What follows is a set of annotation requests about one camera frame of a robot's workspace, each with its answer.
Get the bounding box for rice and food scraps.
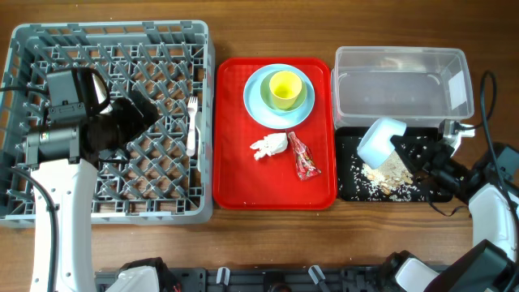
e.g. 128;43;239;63
364;152;414;191

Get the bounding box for light blue small bowl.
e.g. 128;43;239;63
357;118;407;169

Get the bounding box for white plastic fork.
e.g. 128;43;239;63
187;96;198;157

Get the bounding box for red plastic snack wrapper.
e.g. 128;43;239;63
287;131;321;181

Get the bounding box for white paper napkin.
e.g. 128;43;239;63
250;132;288;161

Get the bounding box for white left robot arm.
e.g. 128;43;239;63
25;92;159;291

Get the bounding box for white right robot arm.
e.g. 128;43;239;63
376;136;518;291

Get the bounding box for black plastic waste tray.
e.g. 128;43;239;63
335;127;452;203

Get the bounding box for grey plastic dishwasher rack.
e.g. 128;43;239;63
1;20;215;225

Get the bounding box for clear plastic waste bin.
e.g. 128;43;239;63
331;46;474;128

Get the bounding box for light blue plate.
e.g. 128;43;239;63
243;63;315;130

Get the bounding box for red plastic serving tray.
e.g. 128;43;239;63
212;58;337;210

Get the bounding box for light green bowl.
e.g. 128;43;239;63
260;71;307;114

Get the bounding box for yellow plastic cup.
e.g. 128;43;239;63
268;71;304;110

